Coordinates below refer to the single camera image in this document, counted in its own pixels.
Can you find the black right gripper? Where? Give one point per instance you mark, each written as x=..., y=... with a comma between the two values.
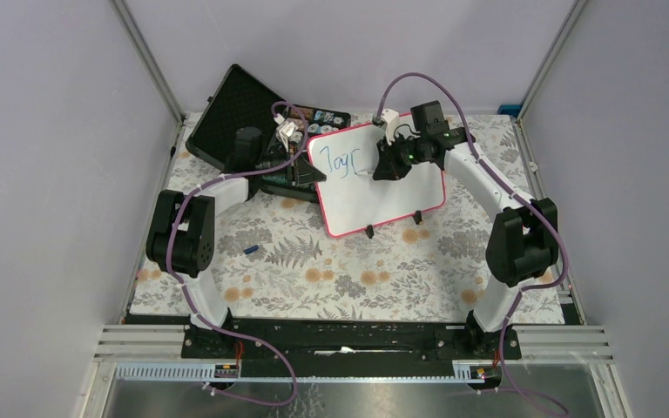
x=388, y=167

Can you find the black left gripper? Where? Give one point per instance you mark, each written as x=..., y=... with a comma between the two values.
x=298, y=171

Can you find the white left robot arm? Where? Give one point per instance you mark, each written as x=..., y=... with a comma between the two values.
x=181, y=238

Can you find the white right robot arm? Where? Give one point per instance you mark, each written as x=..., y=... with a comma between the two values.
x=522, y=244

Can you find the black whiteboard foot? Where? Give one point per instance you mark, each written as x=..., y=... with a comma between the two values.
x=370, y=231
x=417, y=217

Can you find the floral tablecloth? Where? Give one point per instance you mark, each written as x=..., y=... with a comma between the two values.
x=434, y=271

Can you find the black poker chip case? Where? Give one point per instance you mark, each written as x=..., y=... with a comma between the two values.
x=238, y=125

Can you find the blue clamp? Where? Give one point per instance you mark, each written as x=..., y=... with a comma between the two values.
x=511, y=110

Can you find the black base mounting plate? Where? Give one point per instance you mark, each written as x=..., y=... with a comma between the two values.
x=347, y=349

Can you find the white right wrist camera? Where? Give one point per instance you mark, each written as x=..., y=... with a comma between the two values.
x=388, y=120

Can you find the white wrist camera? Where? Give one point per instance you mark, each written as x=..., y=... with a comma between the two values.
x=388, y=120
x=289, y=132

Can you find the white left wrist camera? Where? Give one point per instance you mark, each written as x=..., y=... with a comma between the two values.
x=289, y=132

